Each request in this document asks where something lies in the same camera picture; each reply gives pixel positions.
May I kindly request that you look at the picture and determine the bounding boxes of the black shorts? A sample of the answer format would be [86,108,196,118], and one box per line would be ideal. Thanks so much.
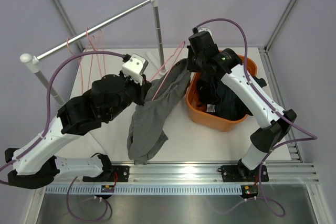
[196,72,223,114]

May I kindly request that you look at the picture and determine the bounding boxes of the grey shorts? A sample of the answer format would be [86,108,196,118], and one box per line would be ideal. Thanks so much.
[127,59,191,165]

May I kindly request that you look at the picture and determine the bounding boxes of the pink hanger of grey shorts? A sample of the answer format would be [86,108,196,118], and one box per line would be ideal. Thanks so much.
[152,41,185,101]

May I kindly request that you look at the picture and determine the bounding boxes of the dark navy shorts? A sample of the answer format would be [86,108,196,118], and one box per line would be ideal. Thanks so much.
[210,84,253,121]

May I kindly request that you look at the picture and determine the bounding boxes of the pink hanger of navy shorts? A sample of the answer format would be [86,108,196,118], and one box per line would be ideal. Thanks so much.
[85,27,106,77]

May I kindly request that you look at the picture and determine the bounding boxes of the pink hanger of black shorts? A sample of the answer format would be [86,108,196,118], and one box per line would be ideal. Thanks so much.
[66,37,84,95]

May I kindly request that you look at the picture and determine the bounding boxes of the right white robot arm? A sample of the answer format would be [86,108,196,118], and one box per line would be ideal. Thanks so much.
[187,31,297,182]

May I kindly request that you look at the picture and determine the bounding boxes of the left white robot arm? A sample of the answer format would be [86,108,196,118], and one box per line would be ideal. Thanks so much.
[7,72,151,189]

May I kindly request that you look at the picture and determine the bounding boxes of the orange plastic basket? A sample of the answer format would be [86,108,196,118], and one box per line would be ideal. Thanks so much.
[185,50,258,133]

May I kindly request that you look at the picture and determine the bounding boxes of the silver clothes rack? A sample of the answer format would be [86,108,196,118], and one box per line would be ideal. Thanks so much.
[19,0,169,106]

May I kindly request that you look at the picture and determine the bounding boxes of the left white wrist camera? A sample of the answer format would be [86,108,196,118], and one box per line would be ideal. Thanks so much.
[122,54,148,86]

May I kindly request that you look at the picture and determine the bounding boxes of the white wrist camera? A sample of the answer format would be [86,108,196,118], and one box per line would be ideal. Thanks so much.
[192,27,212,35]
[122,54,148,86]

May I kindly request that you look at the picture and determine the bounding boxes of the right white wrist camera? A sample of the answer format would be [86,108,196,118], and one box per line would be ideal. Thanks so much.
[192,27,212,35]

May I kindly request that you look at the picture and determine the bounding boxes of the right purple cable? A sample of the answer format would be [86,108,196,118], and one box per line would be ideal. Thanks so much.
[198,18,318,183]

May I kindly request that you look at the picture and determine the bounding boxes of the purple cable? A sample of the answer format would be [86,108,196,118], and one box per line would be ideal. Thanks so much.
[198,18,318,183]
[0,50,127,185]

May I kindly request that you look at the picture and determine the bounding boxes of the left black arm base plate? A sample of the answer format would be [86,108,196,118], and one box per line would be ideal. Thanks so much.
[82,165,130,183]

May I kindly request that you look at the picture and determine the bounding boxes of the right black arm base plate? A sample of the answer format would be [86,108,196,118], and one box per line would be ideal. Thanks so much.
[217,165,249,183]

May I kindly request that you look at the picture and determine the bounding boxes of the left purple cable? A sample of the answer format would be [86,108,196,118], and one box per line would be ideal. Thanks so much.
[0,50,127,185]

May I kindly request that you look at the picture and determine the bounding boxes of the white slotted cable duct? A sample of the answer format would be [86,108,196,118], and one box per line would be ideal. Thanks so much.
[45,183,242,195]

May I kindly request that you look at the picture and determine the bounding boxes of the aluminium mounting rail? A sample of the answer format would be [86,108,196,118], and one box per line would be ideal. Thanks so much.
[34,162,320,184]

